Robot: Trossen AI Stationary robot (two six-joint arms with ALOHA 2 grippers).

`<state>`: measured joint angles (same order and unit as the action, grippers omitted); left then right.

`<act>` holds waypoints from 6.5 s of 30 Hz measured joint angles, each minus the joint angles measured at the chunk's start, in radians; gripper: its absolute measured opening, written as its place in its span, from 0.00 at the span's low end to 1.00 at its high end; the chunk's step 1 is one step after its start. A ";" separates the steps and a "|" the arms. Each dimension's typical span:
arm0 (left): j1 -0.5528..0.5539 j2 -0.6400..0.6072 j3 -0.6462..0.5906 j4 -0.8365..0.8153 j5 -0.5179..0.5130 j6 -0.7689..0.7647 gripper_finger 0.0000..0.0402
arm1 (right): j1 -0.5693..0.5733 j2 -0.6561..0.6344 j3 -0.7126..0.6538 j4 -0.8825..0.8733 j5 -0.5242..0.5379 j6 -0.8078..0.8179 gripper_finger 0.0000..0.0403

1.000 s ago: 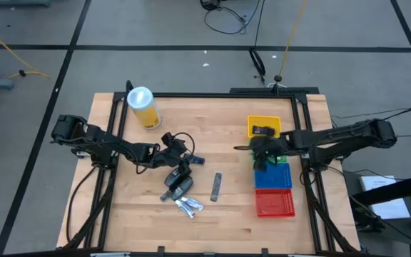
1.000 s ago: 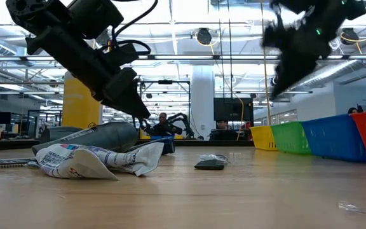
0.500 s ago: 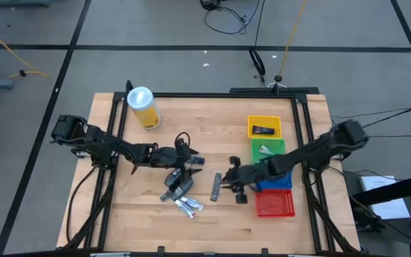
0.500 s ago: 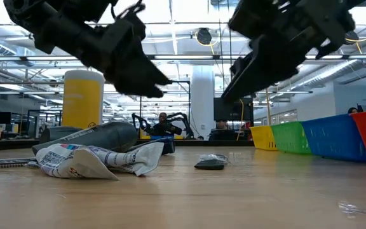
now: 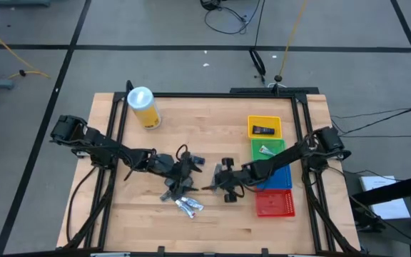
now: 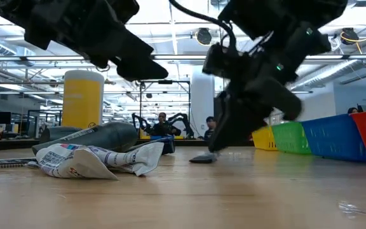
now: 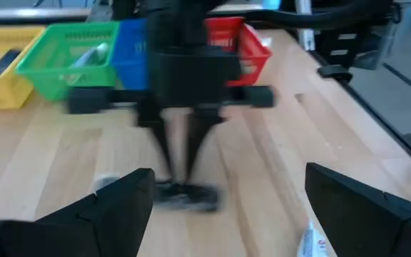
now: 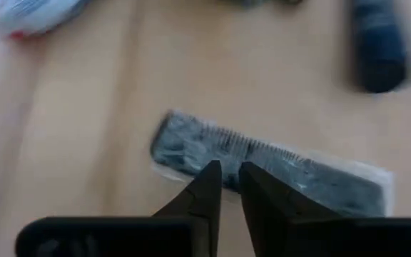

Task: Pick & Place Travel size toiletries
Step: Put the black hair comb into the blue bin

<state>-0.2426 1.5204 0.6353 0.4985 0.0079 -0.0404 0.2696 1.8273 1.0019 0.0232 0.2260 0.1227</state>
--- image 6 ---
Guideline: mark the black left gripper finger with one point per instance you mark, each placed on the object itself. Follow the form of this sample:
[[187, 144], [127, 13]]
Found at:
[[141, 71], [137, 47]]

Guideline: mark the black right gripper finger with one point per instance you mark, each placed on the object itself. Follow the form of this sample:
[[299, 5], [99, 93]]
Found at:
[[237, 121], [284, 101]]

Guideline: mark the small black tube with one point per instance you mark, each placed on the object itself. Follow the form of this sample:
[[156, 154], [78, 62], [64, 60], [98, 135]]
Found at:
[[203, 158]]

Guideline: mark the dark gray remote-like item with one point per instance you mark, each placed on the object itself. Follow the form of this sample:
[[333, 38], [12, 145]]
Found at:
[[106, 136]]

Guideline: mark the comb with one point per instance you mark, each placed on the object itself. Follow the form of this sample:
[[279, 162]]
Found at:
[[5, 163]]

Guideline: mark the black background robot arm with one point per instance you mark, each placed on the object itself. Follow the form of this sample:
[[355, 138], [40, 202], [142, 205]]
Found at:
[[138, 122], [183, 121]]

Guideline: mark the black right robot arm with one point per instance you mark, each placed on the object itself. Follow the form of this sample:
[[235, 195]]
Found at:
[[281, 19]]

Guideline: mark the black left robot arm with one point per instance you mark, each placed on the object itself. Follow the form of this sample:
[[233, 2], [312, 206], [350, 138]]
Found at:
[[17, 19]]

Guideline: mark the person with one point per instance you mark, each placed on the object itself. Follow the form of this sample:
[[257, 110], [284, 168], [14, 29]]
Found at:
[[162, 127], [353, 110], [210, 127]]

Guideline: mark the yellow plastic basket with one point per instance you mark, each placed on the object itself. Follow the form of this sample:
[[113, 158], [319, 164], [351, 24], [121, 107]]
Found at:
[[264, 140]]

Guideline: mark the green plastic basket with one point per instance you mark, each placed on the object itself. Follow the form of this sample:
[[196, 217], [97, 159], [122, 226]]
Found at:
[[291, 138]]

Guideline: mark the white round pillar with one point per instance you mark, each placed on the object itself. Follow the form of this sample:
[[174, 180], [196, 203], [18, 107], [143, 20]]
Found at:
[[202, 105]]

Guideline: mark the blue plastic basket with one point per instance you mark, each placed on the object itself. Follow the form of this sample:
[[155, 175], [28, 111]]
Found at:
[[335, 138]]

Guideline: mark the yellow canister with white lid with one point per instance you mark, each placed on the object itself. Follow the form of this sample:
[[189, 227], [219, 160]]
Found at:
[[83, 101]]

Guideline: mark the black background rig frame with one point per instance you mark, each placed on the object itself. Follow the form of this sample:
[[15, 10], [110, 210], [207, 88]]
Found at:
[[165, 81]]

